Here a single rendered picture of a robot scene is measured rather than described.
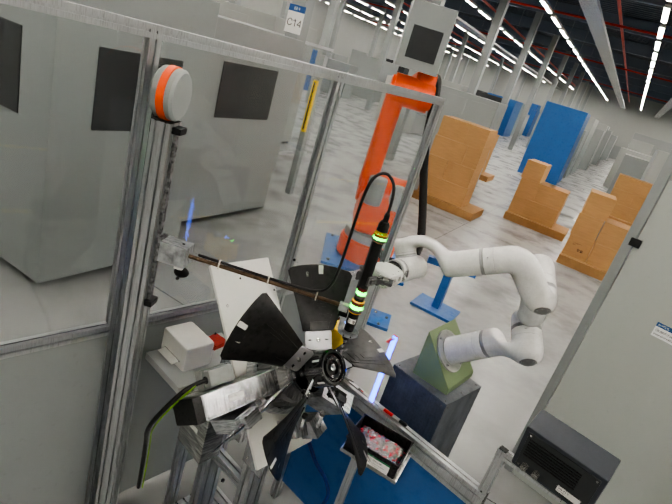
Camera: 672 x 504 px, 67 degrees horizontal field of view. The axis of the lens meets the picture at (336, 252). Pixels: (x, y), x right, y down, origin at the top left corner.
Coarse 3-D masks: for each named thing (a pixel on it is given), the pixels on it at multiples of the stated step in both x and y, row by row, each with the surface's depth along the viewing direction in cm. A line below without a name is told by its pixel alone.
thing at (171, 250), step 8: (160, 240) 165; (168, 240) 166; (176, 240) 167; (184, 240) 169; (160, 248) 164; (168, 248) 164; (176, 248) 163; (184, 248) 164; (192, 248) 169; (160, 256) 165; (168, 256) 165; (176, 256) 164; (184, 256) 164; (176, 264) 165; (184, 264) 166
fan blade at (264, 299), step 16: (256, 304) 148; (272, 304) 151; (240, 320) 146; (256, 320) 149; (272, 320) 151; (240, 336) 148; (256, 336) 150; (272, 336) 152; (288, 336) 155; (224, 352) 146; (240, 352) 150; (256, 352) 152; (272, 352) 155; (288, 352) 158
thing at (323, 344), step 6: (330, 330) 170; (306, 336) 170; (312, 336) 170; (318, 336) 170; (324, 336) 170; (330, 336) 169; (306, 342) 169; (312, 342) 169; (318, 342) 169; (324, 342) 169; (330, 342) 169; (312, 348) 169; (318, 348) 168; (324, 348) 168
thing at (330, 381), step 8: (320, 352) 162; (328, 352) 162; (336, 352) 165; (320, 360) 159; (328, 360) 161; (336, 360) 164; (344, 360) 166; (304, 368) 163; (312, 368) 160; (320, 368) 158; (328, 368) 162; (336, 368) 164; (344, 368) 165; (296, 376) 164; (304, 376) 165; (312, 376) 160; (320, 376) 158; (328, 376) 160; (336, 376) 162; (344, 376) 164; (296, 384) 165; (304, 384) 166; (320, 384) 161; (328, 384) 159; (336, 384) 161; (312, 392) 168
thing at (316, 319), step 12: (312, 264) 176; (300, 276) 174; (312, 276) 175; (324, 276) 176; (348, 276) 179; (312, 288) 174; (336, 288) 175; (300, 300) 172; (312, 300) 173; (336, 300) 174; (300, 312) 172; (312, 312) 171; (324, 312) 171; (336, 312) 172; (312, 324) 170; (324, 324) 170
